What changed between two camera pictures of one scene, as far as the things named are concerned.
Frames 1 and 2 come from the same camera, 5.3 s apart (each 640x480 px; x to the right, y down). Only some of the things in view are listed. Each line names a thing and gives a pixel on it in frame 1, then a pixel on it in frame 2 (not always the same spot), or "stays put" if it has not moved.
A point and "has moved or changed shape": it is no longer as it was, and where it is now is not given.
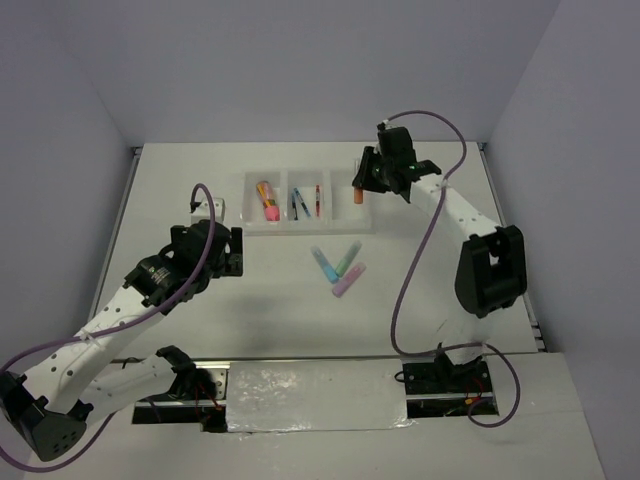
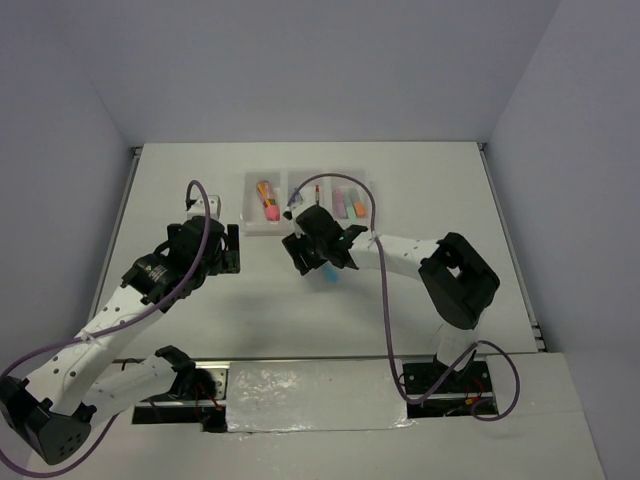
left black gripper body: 214,271 stays put
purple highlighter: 349,280 -> 339,205
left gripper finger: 234,263 stays put
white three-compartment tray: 304,202 stays put
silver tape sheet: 321,395 stays put
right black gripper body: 387,168 -> 313,250
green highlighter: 348,259 has moved or changed shape
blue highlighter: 324,264 stays put
